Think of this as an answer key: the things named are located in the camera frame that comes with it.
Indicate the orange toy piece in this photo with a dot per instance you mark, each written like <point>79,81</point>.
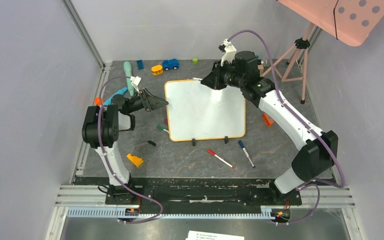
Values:
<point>98,101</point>

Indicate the printed paper sheet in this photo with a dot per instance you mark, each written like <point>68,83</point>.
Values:
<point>200,235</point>

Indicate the green whiteboard marker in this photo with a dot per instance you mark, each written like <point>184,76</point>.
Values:
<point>162,129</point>

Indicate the beige wooden block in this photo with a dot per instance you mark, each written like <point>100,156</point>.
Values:
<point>261,69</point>

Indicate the blue toy car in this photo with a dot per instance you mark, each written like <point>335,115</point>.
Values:
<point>170,64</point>

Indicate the green cube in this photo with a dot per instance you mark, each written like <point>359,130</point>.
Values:
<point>195,60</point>

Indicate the orange wedge block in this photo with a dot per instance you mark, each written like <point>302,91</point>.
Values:
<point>137,161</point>

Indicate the pink perforated tray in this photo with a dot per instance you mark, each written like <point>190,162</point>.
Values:
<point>349,21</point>

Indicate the dark blue block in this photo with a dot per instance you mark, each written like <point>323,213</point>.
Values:
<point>140,64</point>

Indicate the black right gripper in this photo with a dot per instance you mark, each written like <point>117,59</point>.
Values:
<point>219,75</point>

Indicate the pink tripod stand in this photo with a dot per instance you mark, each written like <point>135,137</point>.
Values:
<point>300,57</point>

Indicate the black marker cap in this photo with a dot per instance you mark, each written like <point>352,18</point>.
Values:
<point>152,143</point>

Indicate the red whiteboard marker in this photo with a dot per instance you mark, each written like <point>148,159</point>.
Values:
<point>220,158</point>

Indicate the orange lego brick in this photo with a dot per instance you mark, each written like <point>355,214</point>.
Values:
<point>267,120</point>

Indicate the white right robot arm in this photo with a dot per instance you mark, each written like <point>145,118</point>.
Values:
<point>316,148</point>

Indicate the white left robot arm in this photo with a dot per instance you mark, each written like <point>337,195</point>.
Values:
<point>100,130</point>

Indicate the orange framed whiteboard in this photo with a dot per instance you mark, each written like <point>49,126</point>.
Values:
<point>197,112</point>

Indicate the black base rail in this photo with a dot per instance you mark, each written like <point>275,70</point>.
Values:
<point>204,196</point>

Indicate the mint green toy crayon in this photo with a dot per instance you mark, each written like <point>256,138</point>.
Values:
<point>127,67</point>

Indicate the blue toy crayon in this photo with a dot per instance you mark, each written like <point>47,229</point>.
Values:
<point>119,92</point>

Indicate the yellow oval toy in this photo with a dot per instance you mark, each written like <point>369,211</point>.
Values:
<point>157,69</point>

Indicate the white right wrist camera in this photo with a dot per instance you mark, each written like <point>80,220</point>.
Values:
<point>229,52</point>

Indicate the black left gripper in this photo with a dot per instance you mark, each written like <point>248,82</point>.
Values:
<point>151,102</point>

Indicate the white cable duct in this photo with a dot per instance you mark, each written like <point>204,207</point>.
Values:
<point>124,213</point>

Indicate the blue whiteboard marker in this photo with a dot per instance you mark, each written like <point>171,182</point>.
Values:
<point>246,153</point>

